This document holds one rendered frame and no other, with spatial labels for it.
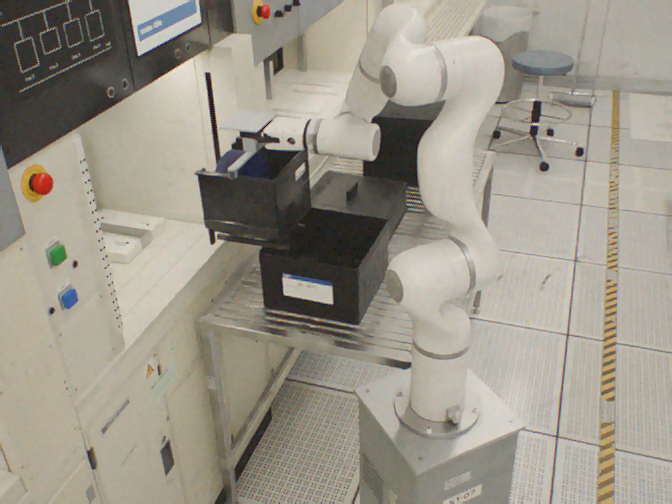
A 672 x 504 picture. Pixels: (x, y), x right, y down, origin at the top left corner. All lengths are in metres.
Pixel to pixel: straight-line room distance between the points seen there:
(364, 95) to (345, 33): 1.86
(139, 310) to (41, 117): 0.63
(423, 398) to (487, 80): 0.68
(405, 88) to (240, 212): 0.68
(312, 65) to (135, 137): 1.47
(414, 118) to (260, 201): 0.89
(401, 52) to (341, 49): 2.14
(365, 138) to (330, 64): 1.80
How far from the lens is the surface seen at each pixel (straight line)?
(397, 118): 2.47
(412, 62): 1.22
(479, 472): 1.67
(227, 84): 1.93
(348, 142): 1.64
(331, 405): 2.76
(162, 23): 1.70
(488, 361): 2.98
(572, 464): 2.66
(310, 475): 2.53
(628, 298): 3.49
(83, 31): 1.48
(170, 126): 2.07
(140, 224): 2.15
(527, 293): 3.40
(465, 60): 1.27
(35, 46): 1.38
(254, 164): 1.83
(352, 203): 2.23
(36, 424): 1.53
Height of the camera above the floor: 1.91
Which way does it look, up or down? 32 degrees down
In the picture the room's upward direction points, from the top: 2 degrees counter-clockwise
